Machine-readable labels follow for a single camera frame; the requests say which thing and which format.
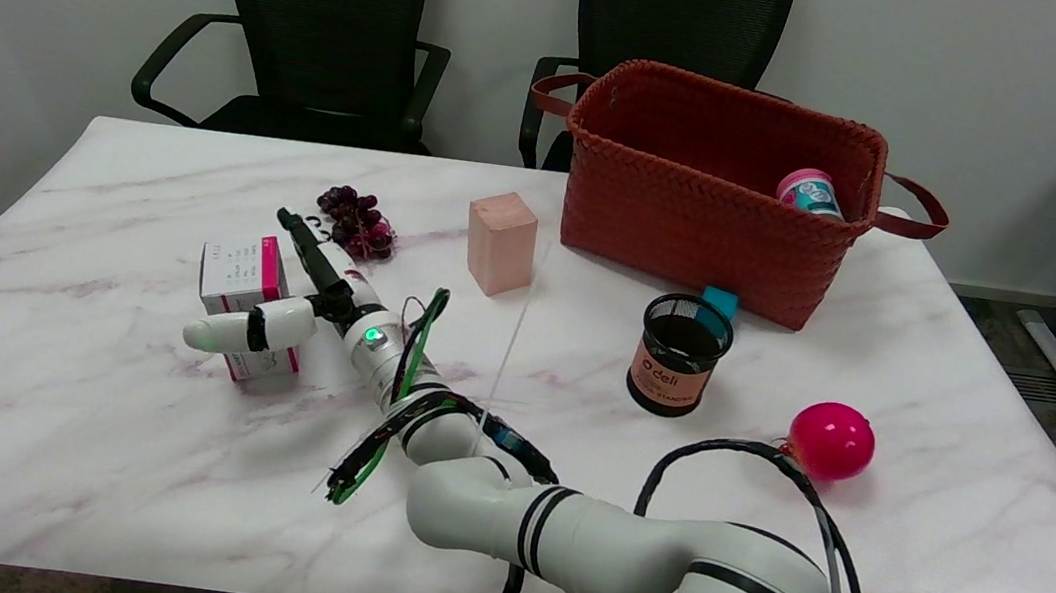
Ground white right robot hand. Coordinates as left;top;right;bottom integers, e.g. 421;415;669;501
180;197;396;376

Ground white pink paper box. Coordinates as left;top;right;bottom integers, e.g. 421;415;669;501
187;228;316;390

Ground dark purple grape bunch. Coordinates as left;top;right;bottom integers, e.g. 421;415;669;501
309;181;404;267

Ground white zip tie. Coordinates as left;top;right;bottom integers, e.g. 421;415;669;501
474;236;554;439

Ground peach pink rectangular block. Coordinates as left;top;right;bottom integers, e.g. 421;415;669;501
459;187;543;302

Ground black mesh office chair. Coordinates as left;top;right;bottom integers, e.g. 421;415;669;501
516;0;799;200
127;0;459;159

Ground black mesh pen holder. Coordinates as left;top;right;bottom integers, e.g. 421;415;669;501
623;288;739;425

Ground red woven basket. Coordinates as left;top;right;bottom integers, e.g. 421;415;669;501
505;46;965;348

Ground small blue block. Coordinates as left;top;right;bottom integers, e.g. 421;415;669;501
698;285;741;323

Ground pink lidded teal cup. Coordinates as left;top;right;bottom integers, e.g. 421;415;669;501
773;164;851;223

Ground pink plastic ball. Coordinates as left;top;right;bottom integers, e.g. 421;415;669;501
778;397;881;488

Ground green black cable bundle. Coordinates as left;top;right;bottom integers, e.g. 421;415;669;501
322;277;581;532

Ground thick black cable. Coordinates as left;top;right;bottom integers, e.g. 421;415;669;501
623;427;883;593

